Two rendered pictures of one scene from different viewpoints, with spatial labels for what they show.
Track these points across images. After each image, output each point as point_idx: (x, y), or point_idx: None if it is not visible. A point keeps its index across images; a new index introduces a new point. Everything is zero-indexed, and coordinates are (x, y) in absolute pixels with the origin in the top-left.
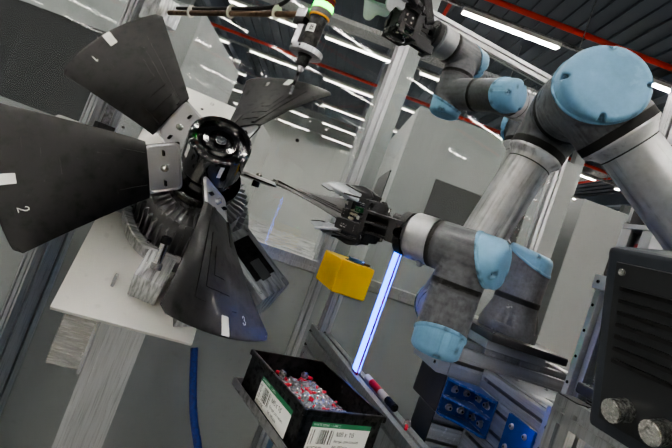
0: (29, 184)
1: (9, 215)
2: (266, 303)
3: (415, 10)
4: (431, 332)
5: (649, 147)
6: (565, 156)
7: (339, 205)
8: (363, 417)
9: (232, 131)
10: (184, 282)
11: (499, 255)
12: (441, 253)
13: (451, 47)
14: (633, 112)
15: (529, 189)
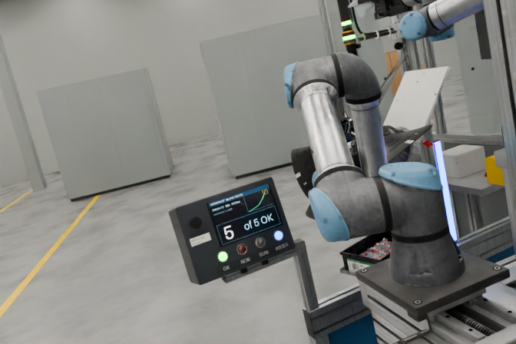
0: (303, 174)
1: (302, 186)
2: None
3: (376, 0)
4: None
5: (301, 111)
6: (355, 99)
7: (395, 140)
8: (367, 259)
9: (348, 122)
10: None
11: (312, 178)
12: None
13: None
14: (287, 102)
15: (356, 125)
